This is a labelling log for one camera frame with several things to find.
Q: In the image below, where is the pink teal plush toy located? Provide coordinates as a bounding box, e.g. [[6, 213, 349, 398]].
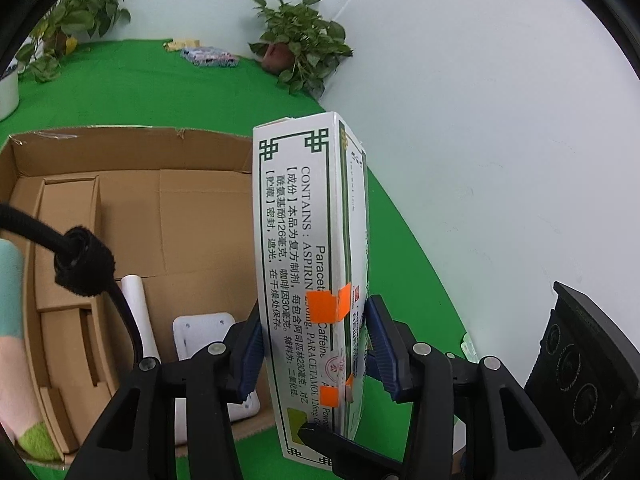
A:
[[0, 238, 60, 462]]

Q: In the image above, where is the white plastic device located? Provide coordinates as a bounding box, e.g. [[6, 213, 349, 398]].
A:
[[172, 312, 260, 422]]

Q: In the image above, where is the white handheld hair dryer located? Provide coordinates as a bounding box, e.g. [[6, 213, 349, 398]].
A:
[[120, 274, 188, 446]]

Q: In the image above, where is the white green medicine box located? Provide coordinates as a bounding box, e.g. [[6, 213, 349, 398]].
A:
[[252, 112, 369, 469]]

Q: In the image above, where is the small green white packet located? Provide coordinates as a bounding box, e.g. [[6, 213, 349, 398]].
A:
[[460, 333, 480, 364]]

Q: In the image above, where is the black round device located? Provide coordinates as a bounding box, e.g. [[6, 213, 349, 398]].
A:
[[525, 282, 639, 479]]

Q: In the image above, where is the large open cardboard box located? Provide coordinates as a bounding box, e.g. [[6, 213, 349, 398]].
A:
[[1, 126, 257, 479]]

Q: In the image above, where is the white enamel mug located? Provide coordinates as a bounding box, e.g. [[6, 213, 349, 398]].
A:
[[0, 61, 20, 120]]

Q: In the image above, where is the colourful packet on table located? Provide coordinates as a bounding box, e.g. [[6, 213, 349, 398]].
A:
[[180, 47, 239, 67]]

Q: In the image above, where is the yellow packet on table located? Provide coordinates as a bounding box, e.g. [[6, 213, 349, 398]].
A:
[[163, 38, 201, 52]]

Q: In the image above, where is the right potted green plant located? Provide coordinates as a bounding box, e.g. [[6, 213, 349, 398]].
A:
[[248, 0, 354, 98]]

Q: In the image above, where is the potted green plant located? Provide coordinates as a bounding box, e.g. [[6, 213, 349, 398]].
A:
[[15, 0, 131, 82], [248, 0, 354, 98]]

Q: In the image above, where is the left potted green plant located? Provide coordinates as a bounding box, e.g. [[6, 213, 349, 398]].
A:
[[15, 0, 131, 82]]

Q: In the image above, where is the black cable with velcro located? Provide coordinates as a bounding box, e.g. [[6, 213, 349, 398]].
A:
[[0, 202, 147, 371]]

